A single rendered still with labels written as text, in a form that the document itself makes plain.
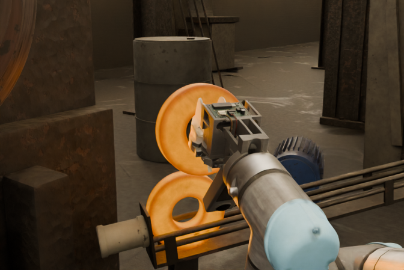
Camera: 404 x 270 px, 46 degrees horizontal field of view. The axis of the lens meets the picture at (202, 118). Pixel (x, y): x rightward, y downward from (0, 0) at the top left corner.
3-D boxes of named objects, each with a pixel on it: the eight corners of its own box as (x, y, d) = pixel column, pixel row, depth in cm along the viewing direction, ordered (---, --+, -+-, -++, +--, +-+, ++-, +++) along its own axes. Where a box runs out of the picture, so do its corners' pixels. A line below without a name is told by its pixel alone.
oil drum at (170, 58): (119, 154, 363) (115, 36, 343) (169, 138, 409) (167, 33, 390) (180, 169, 329) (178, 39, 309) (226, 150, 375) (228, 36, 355)
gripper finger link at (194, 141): (210, 121, 75) (230, 149, 68) (209, 131, 76) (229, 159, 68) (182, 123, 73) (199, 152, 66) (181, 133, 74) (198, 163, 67)
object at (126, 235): (98, 249, 90) (94, 220, 89) (144, 237, 93) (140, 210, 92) (103, 264, 85) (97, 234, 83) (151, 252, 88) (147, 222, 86)
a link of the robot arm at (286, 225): (270, 297, 49) (284, 234, 45) (231, 228, 58) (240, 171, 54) (335, 284, 51) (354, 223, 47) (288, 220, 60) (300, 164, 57)
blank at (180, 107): (147, 90, 76) (153, 92, 73) (235, 75, 81) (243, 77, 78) (160, 180, 80) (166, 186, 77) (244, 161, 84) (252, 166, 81)
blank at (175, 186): (177, 257, 95) (182, 266, 92) (128, 207, 89) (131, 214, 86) (234, 205, 97) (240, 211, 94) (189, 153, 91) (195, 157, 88)
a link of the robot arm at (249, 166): (288, 214, 60) (229, 223, 57) (273, 193, 64) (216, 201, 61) (299, 165, 57) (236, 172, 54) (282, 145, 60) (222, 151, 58)
